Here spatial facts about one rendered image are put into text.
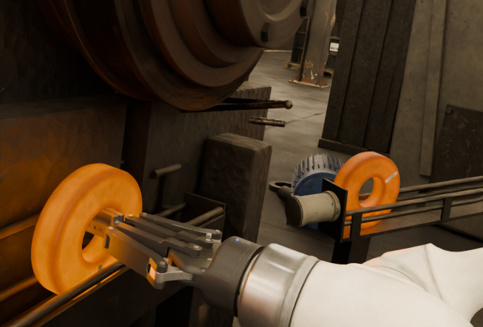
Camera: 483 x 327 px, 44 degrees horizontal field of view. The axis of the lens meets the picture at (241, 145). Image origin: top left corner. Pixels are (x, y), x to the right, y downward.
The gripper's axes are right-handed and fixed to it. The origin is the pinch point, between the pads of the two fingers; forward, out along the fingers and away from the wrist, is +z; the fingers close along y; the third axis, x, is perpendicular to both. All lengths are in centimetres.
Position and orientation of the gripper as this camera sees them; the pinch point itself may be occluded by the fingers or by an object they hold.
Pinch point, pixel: (93, 218)
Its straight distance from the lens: 70.9
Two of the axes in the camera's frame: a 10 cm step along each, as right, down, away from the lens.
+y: 4.3, -1.4, 8.9
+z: -8.8, -2.7, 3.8
